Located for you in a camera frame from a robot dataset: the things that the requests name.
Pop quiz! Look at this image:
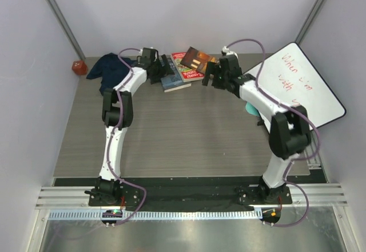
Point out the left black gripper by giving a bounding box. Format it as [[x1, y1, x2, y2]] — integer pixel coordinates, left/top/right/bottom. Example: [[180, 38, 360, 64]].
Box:
[[150, 56, 175, 86]]

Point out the blue nineteen eighty-four book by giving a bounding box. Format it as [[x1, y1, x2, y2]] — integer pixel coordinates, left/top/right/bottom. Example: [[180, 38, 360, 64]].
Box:
[[161, 57, 192, 93]]

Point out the dark orange cover book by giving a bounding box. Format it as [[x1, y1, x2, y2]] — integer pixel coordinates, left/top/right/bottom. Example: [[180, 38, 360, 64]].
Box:
[[180, 47, 217, 74]]

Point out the red paperback book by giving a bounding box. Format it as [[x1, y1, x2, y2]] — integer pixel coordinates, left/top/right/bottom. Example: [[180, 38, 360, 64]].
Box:
[[170, 52, 204, 82]]

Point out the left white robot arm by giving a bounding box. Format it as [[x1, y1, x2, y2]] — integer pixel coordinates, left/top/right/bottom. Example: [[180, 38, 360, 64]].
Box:
[[85, 47, 170, 206]]

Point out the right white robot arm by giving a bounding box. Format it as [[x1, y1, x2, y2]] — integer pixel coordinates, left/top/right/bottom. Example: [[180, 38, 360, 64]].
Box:
[[202, 55, 311, 203]]

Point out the dark blue t shirt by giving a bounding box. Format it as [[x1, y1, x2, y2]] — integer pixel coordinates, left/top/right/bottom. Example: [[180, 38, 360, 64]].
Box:
[[86, 53, 137, 95]]

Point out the white whiteboard with red writing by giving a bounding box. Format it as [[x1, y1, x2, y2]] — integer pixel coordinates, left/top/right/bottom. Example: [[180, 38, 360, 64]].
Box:
[[248, 42, 347, 128]]

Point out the red cube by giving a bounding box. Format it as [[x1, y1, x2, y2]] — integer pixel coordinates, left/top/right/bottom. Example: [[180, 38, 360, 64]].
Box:
[[71, 60, 88, 75]]

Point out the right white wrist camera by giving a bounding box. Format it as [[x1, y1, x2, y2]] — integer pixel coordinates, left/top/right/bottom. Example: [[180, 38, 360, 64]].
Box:
[[221, 46, 238, 59]]

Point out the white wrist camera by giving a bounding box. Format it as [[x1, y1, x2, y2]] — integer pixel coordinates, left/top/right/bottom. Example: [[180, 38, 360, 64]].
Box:
[[221, 46, 238, 59], [139, 47, 156, 57]]

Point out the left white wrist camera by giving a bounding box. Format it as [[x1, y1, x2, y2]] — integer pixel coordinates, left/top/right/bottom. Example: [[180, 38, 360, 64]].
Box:
[[139, 47, 156, 57]]

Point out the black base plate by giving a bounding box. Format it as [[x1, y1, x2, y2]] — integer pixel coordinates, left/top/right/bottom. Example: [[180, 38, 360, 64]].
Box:
[[85, 177, 292, 207]]

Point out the aluminium rail frame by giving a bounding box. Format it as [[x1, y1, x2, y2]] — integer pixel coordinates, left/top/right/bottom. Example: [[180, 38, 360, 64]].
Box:
[[36, 183, 348, 221]]

